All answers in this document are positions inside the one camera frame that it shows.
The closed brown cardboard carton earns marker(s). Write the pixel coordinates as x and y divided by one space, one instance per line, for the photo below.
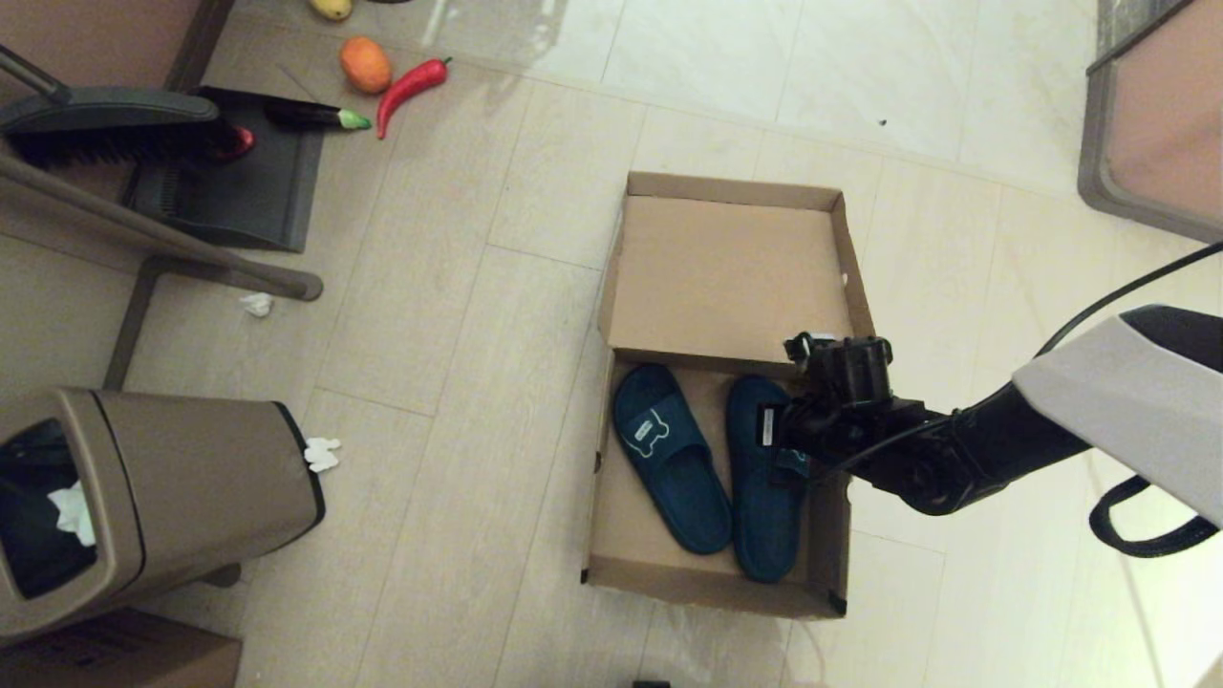
115 659

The brown metal table leg bar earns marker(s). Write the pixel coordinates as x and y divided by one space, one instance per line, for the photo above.
191 246

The white paper waste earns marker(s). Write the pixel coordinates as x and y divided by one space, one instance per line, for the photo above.
72 511

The black bin liner bag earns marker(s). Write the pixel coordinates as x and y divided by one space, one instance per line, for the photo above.
38 564

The brown cardboard shoe box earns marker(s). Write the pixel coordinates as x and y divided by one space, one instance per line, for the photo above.
726 277

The brown plastic trash bin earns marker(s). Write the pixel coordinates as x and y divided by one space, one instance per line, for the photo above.
191 478

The yellow toy fruit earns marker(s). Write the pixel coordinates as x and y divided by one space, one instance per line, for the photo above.
330 8

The orange toy mango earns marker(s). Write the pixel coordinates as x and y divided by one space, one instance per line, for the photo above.
365 65

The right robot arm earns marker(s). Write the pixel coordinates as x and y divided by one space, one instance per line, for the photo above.
1127 401

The black dustpan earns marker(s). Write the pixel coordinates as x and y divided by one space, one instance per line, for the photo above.
248 191

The brown table with dark frame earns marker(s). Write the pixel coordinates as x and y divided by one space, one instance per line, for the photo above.
86 38

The brown table with grey frame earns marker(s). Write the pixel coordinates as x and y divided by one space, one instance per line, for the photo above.
1166 115

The dark toy eggplant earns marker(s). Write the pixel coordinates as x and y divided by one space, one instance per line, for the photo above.
306 116

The dark blue bear-print slipper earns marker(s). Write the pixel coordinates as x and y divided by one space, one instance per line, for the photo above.
764 516
674 478

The black broom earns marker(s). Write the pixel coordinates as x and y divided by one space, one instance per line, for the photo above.
115 105

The crumpled white tissue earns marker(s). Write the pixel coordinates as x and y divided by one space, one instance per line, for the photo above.
322 455
256 305

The red round toy fruit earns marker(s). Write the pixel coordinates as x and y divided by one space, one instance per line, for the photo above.
241 141

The red toy chili pepper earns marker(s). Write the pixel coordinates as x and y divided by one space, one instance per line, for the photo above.
406 88

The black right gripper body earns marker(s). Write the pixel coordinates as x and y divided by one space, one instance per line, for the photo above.
846 368

